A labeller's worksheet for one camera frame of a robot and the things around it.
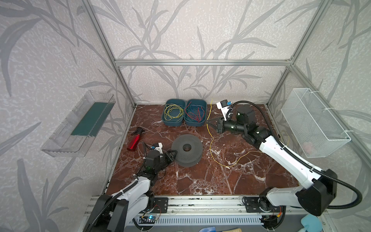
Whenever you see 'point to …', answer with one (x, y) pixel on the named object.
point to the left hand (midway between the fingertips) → (178, 148)
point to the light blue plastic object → (312, 223)
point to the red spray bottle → (134, 139)
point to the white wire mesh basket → (317, 133)
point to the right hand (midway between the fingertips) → (207, 117)
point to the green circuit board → (151, 218)
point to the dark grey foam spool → (190, 150)
